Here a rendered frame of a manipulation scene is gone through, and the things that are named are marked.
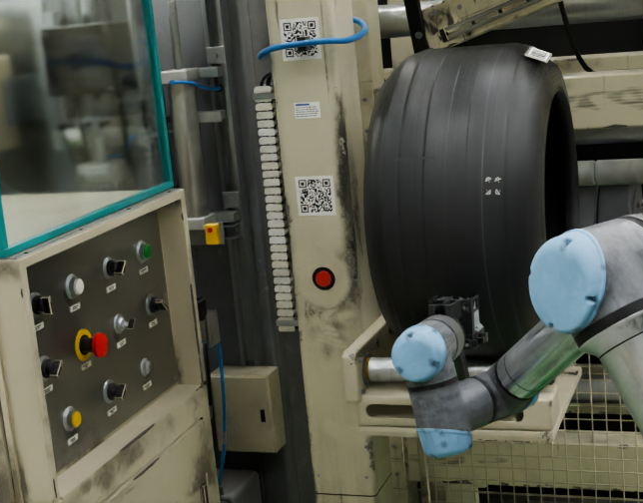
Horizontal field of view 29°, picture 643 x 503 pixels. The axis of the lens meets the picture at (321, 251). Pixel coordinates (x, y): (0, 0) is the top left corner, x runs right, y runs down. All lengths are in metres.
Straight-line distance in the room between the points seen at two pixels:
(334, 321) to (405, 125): 0.46
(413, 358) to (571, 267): 0.36
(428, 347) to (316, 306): 0.64
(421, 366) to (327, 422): 0.70
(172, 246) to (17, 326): 0.53
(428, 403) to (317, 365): 0.64
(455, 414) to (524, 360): 0.13
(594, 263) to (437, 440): 0.45
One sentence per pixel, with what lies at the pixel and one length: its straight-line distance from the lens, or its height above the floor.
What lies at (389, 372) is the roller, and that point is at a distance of 2.30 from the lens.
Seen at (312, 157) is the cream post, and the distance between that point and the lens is 2.33.
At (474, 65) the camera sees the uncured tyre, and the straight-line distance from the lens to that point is 2.19.
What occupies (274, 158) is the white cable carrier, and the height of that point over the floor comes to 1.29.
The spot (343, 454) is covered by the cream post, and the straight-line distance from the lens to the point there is 2.47.
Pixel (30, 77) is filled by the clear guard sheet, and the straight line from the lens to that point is 1.91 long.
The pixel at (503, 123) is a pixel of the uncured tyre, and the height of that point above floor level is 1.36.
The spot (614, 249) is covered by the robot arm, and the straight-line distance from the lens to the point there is 1.54.
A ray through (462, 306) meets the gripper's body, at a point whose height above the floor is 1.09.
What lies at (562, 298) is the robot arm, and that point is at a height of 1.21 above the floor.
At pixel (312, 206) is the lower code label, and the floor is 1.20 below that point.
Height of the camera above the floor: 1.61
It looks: 12 degrees down
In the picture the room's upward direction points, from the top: 5 degrees counter-clockwise
